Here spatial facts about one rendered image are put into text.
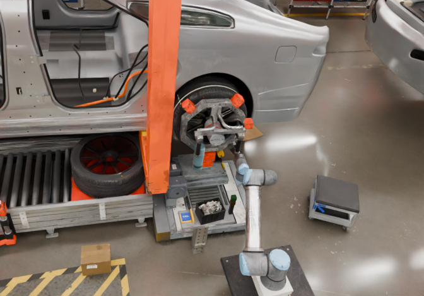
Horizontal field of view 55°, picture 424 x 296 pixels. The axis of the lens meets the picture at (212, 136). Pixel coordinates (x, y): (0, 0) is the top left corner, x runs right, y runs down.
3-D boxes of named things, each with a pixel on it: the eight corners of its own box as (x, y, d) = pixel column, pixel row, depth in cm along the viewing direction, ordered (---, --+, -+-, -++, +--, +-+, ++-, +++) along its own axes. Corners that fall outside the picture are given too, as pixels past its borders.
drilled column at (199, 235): (201, 242, 358) (207, 213, 331) (204, 252, 351) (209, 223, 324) (190, 244, 356) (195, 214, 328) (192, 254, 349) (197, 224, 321)
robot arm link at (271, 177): (281, 170, 295) (261, 170, 362) (264, 169, 294) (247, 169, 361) (281, 186, 294) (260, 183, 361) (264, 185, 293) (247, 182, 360)
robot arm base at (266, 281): (290, 287, 293) (293, 279, 287) (267, 294, 287) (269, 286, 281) (278, 265, 307) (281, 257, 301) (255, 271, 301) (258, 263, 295)
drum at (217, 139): (217, 129, 356) (220, 117, 347) (224, 146, 341) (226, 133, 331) (202, 130, 352) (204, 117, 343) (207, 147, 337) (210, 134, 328)
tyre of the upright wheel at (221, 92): (216, 140, 400) (253, 88, 367) (223, 156, 383) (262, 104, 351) (156, 122, 367) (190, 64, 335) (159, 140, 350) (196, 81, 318)
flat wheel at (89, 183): (130, 140, 406) (130, 122, 391) (159, 185, 366) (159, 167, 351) (64, 159, 376) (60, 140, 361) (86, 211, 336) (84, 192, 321)
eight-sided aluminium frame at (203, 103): (236, 144, 374) (247, 96, 338) (238, 149, 369) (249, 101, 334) (178, 149, 360) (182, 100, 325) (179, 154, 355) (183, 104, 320)
